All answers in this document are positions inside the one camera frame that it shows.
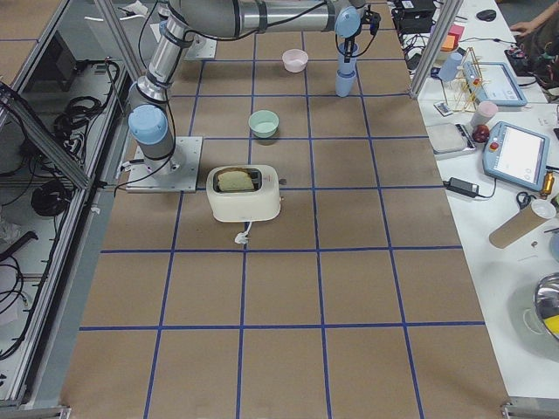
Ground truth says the pink bowl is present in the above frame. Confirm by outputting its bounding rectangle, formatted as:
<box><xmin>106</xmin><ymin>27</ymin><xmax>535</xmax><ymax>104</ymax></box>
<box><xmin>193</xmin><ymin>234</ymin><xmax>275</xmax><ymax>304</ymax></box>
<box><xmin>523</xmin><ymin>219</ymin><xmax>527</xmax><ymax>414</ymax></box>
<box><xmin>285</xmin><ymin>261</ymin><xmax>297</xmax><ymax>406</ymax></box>
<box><xmin>281</xmin><ymin>49</ymin><xmax>308</xmax><ymax>73</ymax></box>

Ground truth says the aluminium frame post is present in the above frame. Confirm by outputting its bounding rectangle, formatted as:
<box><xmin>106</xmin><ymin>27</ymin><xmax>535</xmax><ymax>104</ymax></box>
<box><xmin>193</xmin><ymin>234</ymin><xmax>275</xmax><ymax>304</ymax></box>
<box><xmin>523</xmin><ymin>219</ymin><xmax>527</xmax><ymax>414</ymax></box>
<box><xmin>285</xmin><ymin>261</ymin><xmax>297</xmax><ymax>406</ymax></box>
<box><xmin>409</xmin><ymin>0</ymin><xmax>463</xmax><ymax>99</ymax></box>

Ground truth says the red apple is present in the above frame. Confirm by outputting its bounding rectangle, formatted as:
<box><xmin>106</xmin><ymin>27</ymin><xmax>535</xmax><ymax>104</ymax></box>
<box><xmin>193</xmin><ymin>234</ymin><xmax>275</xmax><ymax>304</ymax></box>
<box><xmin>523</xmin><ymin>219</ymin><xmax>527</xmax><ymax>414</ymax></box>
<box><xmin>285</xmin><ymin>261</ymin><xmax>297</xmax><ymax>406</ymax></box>
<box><xmin>472</xmin><ymin>125</ymin><xmax>490</xmax><ymax>144</ymax></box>

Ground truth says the white toaster power cord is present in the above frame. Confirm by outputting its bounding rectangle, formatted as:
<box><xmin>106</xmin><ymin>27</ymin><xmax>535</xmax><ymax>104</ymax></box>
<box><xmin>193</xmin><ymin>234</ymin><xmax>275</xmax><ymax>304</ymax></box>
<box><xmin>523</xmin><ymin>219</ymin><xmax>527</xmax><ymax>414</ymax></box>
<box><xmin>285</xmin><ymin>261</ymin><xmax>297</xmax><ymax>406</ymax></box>
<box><xmin>234</xmin><ymin>220</ymin><xmax>254</xmax><ymax>245</ymax></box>

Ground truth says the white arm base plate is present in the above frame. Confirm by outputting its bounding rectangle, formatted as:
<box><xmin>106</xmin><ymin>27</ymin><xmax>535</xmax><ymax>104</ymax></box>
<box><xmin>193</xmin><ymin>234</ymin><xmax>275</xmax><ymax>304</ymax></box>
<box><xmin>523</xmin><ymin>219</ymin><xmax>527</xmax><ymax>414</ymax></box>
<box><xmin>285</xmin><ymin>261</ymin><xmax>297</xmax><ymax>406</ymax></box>
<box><xmin>183</xmin><ymin>35</ymin><xmax>217</xmax><ymax>61</ymax></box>

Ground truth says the yellow wire stand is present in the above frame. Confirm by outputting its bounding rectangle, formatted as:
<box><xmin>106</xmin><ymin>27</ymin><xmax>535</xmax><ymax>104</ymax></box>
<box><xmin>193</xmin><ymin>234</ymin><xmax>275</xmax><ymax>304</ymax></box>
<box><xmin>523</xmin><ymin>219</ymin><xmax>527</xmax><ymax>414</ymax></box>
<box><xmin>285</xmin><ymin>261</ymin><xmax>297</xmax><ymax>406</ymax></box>
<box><xmin>441</xmin><ymin>47</ymin><xmax>483</xmax><ymax>113</ymax></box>

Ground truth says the second arm base plate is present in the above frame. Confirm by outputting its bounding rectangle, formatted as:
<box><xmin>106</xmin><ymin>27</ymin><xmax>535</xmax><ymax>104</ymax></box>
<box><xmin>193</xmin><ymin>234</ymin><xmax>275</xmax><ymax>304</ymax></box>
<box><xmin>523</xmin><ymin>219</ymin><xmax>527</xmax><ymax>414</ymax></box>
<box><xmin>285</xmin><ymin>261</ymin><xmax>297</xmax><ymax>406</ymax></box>
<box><xmin>123</xmin><ymin>136</ymin><xmax>203</xmax><ymax>193</ymax></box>

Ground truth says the near blue-framed tablet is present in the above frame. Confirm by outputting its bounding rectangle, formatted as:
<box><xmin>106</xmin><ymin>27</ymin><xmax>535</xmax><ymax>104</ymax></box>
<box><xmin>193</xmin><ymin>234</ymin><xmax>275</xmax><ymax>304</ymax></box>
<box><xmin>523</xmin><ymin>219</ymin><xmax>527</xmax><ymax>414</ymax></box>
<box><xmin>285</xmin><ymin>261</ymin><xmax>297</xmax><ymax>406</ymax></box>
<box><xmin>482</xmin><ymin>121</ymin><xmax>549</xmax><ymax>191</ymax></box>

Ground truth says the black power adapter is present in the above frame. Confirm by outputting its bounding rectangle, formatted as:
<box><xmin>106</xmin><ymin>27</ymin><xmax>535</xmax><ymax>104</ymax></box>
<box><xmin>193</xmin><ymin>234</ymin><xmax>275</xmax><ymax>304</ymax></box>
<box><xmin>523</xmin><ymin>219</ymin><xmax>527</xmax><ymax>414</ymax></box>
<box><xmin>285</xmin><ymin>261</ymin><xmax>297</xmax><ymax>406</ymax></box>
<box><xmin>443</xmin><ymin>177</ymin><xmax>479</xmax><ymax>198</ymax></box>

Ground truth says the blue-framed tablet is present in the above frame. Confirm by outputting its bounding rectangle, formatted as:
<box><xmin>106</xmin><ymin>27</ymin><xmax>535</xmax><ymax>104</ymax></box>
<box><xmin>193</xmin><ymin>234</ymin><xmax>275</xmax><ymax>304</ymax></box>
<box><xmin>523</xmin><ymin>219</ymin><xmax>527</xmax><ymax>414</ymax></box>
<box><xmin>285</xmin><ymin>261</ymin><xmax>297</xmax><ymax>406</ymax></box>
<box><xmin>482</xmin><ymin>121</ymin><xmax>549</xmax><ymax>191</ymax></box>
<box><xmin>462</xmin><ymin>61</ymin><xmax>528</xmax><ymax>107</ymax></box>

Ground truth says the cream white toaster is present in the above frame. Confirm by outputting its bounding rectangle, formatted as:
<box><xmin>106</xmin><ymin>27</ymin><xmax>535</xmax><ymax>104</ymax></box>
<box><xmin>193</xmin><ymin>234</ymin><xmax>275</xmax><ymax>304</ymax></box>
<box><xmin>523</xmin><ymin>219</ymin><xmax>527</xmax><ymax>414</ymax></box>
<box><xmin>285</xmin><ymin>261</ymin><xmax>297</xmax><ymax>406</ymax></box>
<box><xmin>206</xmin><ymin>165</ymin><xmax>281</xmax><ymax>223</ymax></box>

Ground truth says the mint green bowl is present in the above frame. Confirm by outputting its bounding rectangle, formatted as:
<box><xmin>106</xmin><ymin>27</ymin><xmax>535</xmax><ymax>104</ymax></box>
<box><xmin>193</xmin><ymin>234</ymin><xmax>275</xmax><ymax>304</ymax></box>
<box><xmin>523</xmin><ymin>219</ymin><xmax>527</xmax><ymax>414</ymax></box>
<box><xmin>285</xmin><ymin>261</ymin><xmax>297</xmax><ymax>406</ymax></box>
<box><xmin>248</xmin><ymin>110</ymin><xmax>280</xmax><ymax>139</ymax></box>

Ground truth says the far blue-framed tablet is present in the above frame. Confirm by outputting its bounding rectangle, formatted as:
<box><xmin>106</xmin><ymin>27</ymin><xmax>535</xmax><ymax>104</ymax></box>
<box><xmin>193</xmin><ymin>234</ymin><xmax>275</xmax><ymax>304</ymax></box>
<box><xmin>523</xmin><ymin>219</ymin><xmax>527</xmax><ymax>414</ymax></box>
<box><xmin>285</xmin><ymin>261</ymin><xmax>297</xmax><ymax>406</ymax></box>
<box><xmin>462</xmin><ymin>61</ymin><xmax>528</xmax><ymax>107</ymax></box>

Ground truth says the cardboard tube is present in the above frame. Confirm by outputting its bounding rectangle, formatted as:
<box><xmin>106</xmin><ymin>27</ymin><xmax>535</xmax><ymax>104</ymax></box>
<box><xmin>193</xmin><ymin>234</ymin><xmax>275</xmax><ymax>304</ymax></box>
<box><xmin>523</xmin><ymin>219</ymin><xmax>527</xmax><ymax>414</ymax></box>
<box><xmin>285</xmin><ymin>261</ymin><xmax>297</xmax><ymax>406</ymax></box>
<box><xmin>488</xmin><ymin>199</ymin><xmax>556</xmax><ymax>249</ymax></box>

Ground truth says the grey kitchen scale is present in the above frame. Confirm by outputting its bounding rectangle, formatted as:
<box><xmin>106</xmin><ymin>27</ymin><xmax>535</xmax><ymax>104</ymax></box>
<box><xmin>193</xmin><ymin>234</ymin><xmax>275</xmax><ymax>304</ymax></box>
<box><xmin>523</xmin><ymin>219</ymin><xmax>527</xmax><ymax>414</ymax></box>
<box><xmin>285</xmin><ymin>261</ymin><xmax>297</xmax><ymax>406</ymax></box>
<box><xmin>426</xmin><ymin>123</ymin><xmax>476</xmax><ymax>160</ymax></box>

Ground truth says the steel mixing bowl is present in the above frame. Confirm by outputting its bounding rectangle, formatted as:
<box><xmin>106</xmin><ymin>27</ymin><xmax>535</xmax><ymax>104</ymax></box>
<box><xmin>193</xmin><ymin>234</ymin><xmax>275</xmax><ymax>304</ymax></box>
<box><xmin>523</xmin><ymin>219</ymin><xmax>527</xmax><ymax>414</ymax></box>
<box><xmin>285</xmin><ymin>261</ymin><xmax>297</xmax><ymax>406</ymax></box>
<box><xmin>522</xmin><ymin>272</ymin><xmax>558</xmax><ymax>340</ymax></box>

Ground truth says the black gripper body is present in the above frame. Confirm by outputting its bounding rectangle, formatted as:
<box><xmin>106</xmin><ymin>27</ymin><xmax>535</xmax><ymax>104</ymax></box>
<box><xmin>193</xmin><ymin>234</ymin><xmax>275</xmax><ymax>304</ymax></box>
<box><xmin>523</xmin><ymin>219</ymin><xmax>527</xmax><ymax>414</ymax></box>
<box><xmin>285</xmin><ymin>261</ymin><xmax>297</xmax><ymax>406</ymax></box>
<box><xmin>360</xmin><ymin>8</ymin><xmax>381</xmax><ymax>35</ymax></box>

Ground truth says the black electronics box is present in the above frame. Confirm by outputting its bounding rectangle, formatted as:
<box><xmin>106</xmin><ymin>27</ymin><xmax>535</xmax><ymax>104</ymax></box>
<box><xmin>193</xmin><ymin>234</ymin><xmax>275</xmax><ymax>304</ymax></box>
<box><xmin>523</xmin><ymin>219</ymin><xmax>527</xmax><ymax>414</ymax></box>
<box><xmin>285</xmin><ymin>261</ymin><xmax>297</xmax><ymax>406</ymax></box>
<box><xmin>391</xmin><ymin>0</ymin><xmax>436</xmax><ymax>35</ymax></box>

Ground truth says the blue cup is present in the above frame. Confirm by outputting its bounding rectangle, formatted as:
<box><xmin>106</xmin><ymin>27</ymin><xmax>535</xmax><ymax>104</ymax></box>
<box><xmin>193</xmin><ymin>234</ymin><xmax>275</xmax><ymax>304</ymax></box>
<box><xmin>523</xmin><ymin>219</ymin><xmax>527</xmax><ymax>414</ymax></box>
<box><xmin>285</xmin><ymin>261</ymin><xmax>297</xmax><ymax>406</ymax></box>
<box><xmin>337</xmin><ymin>43</ymin><xmax>359</xmax><ymax>76</ymax></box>
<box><xmin>335</xmin><ymin>71</ymin><xmax>356</xmax><ymax>98</ymax></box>

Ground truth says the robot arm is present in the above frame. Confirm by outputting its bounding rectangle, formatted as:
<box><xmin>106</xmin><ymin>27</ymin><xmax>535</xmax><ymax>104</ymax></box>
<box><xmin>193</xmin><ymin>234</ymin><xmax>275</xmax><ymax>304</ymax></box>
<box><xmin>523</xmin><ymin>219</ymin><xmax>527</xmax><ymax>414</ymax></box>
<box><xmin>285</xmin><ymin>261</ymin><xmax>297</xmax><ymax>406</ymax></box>
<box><xmin>169</xmin><ymin>31</ymin><xmax>376</xmax><ymax>189</ymax></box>

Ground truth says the pale pink cup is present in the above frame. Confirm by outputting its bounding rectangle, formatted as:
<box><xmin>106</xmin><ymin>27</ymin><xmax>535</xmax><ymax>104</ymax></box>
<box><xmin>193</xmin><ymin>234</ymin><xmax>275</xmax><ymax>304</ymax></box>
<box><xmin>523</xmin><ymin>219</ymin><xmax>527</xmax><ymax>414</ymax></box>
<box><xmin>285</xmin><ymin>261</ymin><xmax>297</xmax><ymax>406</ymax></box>
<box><xmin>470</xmin><ymin>100</ymin><xmax>499</xmax><ymax>128</ymax></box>

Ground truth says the toast slice in toaster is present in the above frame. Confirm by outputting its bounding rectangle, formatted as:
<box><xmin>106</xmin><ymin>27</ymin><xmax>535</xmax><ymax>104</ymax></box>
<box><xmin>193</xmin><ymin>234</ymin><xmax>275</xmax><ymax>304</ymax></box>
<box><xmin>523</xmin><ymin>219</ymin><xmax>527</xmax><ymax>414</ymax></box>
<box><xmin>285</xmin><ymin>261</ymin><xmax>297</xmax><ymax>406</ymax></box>
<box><xmin>217</xmin><ymin>169</ymin><xmax>254</xmax><ymax>192</ymax></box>

